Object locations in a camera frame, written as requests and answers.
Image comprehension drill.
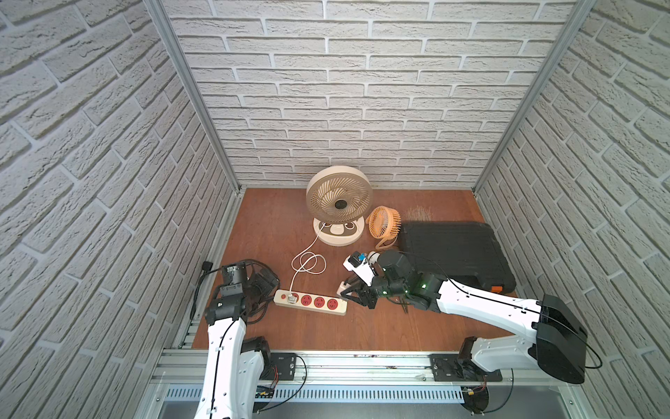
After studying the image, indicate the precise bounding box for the pink USB charger adapter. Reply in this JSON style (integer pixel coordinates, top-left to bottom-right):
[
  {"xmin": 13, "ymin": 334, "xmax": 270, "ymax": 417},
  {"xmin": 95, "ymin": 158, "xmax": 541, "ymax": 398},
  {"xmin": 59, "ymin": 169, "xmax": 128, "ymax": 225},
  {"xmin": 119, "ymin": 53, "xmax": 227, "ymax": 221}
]
[{"xmin": 337, "ymin": 281, "xmax": 351, "ymax": 295}]

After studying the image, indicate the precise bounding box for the beige red power strip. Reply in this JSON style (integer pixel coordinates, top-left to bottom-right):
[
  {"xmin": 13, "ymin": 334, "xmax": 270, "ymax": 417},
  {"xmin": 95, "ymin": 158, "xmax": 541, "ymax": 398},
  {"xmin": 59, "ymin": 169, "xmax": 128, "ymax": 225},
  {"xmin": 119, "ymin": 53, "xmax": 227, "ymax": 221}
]
[{"xmin": 273, "ymin": 290, "xmax": 347, "ymax": 316}]

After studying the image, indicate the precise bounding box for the white fan power cable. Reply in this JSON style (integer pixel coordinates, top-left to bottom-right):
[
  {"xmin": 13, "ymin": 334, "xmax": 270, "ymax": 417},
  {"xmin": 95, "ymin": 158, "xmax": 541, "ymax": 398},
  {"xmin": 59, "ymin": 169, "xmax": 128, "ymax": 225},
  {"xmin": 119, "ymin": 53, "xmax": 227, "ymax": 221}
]
[{"xmin": 286, "ymin": 223, "xmax": 328, "ymax": 305}]

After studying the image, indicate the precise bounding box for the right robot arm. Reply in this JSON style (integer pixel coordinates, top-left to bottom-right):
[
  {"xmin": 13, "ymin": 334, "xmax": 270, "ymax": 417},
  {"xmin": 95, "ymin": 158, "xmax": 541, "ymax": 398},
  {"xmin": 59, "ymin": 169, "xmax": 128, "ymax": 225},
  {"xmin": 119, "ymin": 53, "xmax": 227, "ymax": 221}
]
[{"xmin": 338, "ymin": 251, "xmax": 589, "ymax": 384}]

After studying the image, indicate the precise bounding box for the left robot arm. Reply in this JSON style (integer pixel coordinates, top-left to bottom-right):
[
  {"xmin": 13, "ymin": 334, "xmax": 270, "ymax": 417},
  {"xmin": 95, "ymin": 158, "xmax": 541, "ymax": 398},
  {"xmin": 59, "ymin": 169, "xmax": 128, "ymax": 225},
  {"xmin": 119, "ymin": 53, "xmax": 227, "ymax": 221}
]
[{"xmin": 195, "ymin": 259, "xmax": 279, "ymax": 418}]

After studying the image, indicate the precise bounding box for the white round adapter plug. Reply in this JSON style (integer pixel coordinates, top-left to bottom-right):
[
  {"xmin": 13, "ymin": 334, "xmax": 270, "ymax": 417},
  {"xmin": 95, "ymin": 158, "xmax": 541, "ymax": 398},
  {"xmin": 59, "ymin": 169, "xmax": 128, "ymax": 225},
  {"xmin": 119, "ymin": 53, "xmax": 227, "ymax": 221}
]
[{"xmin": 366, "ymin": 251, "xmax": 380, "ymax": 264}]

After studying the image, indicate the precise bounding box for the small orange desk fan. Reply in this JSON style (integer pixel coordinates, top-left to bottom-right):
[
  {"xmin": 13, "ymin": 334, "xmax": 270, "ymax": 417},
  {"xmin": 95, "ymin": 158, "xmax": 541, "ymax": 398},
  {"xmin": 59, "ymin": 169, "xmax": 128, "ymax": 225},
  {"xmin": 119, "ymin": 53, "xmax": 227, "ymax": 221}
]
[{"xmin": 366, "ymin": 206, "xmax": 401, "ymax": 251}]

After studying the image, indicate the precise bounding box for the large beige desk fan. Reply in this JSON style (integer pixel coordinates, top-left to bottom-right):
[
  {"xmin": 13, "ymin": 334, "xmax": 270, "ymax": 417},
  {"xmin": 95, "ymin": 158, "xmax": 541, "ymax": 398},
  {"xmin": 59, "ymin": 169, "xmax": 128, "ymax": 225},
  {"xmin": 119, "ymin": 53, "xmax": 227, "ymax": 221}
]
[{"xmin": 306, "ymin": 166, "xmax": 373, "ymax": 247}]

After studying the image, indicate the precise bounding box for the black tool case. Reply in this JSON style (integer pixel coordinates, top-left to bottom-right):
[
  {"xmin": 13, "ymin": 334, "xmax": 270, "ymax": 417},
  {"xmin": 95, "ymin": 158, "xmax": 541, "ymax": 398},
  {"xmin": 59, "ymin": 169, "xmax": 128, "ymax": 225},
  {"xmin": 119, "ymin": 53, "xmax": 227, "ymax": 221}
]
[{"xmin": 399, "ymin": 221, "xmax": 516, "ymax": 294}]

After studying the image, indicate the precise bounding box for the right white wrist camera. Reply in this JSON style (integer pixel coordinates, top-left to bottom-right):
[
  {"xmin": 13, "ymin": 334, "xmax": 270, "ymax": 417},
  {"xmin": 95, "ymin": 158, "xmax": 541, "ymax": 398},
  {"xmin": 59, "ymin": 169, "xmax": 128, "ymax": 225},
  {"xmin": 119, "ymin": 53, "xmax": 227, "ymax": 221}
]
[{"xmin": 343, "ymin": 252, "xmax": 377, "ymax": 286}]

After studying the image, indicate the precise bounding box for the black power strip cable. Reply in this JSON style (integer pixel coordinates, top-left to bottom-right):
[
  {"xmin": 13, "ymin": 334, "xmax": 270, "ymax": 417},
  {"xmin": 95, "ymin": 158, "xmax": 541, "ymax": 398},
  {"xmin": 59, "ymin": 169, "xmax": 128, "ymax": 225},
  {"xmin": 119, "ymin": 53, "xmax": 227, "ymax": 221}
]
[{"xmin": 187, "ymin": 258, "xmax": 281, "ymax": 326}]

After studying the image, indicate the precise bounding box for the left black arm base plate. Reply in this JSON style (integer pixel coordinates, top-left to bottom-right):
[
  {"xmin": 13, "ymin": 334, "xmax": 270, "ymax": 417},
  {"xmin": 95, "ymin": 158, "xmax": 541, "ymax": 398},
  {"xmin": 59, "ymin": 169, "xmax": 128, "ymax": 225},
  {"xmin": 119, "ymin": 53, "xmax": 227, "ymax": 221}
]
[{"xmin": 261, "ymin": 352, "xmax": 297, "ymax": 382}]

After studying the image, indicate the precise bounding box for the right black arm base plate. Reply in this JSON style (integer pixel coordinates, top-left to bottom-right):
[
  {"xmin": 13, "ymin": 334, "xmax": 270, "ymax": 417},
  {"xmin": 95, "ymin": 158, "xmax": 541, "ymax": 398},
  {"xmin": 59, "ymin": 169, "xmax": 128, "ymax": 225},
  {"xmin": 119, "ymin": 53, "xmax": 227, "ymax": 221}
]
[{"xmin": 429, "ymin": 354, "xmax": 503, "ymax": 382}]

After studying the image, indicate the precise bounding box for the aluminium front frame rail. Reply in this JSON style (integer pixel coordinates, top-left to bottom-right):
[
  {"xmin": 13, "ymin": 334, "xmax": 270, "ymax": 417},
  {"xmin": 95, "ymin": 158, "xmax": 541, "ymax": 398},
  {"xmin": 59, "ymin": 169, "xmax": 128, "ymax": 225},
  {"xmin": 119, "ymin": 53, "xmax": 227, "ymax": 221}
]
[{"xmin": 149, "ymin": 349, "xmax": 565, "ymax": 387}]

